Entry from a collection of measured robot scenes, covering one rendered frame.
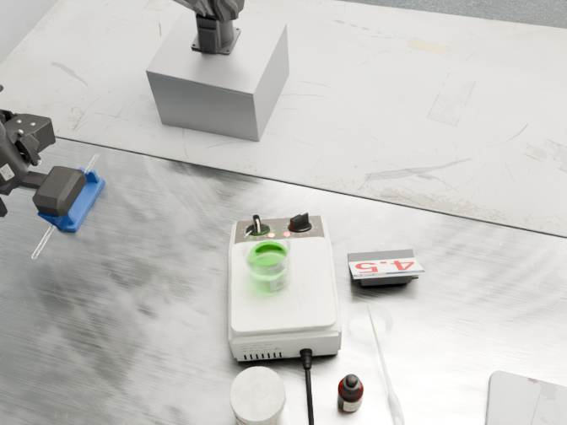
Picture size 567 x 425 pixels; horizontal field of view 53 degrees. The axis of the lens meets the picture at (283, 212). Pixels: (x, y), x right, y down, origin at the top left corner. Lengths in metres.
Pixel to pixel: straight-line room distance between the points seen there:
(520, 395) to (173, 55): 0.68
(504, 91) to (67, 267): 0.75
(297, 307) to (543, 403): 0.30
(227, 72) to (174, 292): 0.34
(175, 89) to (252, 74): 0.12
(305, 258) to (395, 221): 0.19
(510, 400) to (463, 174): 0.35
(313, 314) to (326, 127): 0.39
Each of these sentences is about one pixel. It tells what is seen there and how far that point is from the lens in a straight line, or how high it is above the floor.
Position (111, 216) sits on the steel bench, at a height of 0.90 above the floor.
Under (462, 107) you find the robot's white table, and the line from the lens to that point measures 1.01.
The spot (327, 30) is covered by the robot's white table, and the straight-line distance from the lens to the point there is 1.15.
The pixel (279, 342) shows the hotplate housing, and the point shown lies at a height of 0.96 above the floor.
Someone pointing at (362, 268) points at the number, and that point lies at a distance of 0.75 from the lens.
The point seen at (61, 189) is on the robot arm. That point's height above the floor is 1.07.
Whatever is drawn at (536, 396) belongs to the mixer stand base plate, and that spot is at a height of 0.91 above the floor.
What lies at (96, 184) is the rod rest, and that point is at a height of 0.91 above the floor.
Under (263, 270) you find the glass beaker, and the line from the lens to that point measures 0.61.
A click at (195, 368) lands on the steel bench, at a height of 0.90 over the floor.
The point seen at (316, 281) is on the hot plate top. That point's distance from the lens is 0.67.
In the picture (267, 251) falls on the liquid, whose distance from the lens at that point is 0.64.
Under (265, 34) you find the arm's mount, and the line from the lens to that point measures 0.96.
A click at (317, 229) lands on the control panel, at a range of 0.75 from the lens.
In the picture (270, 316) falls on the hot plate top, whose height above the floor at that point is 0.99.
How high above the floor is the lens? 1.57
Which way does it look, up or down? 53 degrees down
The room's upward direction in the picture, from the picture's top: 5 degrees counter-clockwise
